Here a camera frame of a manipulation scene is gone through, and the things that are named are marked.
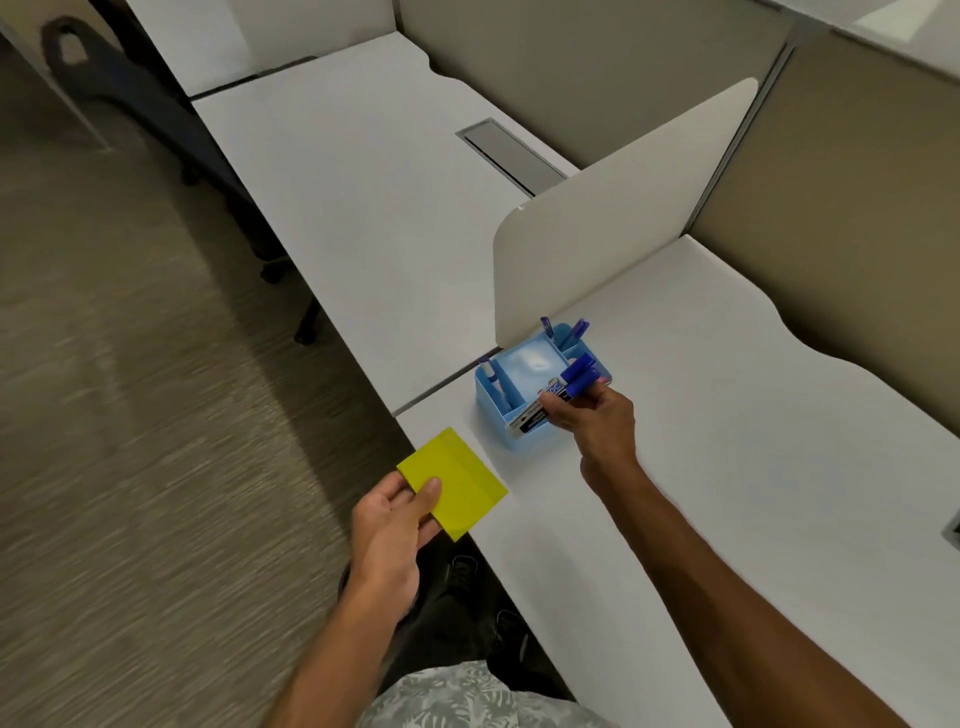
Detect light blue desk organizer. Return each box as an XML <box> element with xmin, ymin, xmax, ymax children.
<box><xmin>474</xmin><ymin>322</ymin><xmax>613</xmax><ymax>452</ymax></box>

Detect grey desk cable cover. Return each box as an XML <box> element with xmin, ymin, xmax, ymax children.
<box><xmin>456</xmin><ymin>118</ymin><xmax>568</xmax><ymax>198</ymax></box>

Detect black office chair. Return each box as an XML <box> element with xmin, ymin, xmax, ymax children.
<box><xmin>41</xmin><ymin>15</ymin><xmax>325</xmax><ymax>347</ymax></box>

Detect beige cubicle partition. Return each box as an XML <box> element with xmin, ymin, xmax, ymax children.
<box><xmin>395</xmin><ymin>0</ymin><xmax>795</xmax><ymax>170</ymax></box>
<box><xmin>691</xmin><ymin>33</ymin><xmax>960</xmax><ymax>436</ymax></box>

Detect person's left hand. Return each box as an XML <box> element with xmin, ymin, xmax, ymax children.
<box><xmin>348</xmin><ymin>473</ymin><xmax>446</xmax><ymax>611</ymax></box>

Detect person's right forearm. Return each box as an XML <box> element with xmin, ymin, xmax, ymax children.
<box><xmin>581</xmin><ymin>457</ymin><xmax>915</xmax><ymax>728</ymax></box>

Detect person's black shoe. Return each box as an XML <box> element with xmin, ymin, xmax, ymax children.
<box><xmin>491</xmin><ymin>609</ymin><xmax>535</xmax><ymax>665</ymax></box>
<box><xmin>448</xmin><ymin>555</ymin><xmax>482</xmax><ymax>597</ymax></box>

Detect person's patterned shirt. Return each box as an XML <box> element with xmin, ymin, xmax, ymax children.
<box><xmin>360</xmin><ymin>658</ymin><xmax>620</xmax><ymax>728</ymax></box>

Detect yellow sticky note pad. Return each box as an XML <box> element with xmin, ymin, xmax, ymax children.
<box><xmin>396</xmin><ymin>427</ymin><xmax>510</xmax><ymax>543</ymax></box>

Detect white desk divider panel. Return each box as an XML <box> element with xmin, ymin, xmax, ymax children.
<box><xmin>492</xmin><ymin>77</ymin><xmax>759</xmax><ymax>351</ymax></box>

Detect person's right hand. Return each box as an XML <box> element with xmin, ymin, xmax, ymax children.
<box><xmin>539</xmin><ymin>380</ymin><xmax>639</xmax><ymax>498</ymax></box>

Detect person's dark trousers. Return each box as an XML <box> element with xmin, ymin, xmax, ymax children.
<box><xmin>337</xmin><ymin>558</ymin><xmax>579</xmax><ymax>702</ymax></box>

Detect person's left forearm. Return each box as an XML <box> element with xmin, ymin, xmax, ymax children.
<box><xmin>264</xmin><ymin>576</ymin><xmax>421</xmax><ymax>728</ymax></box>

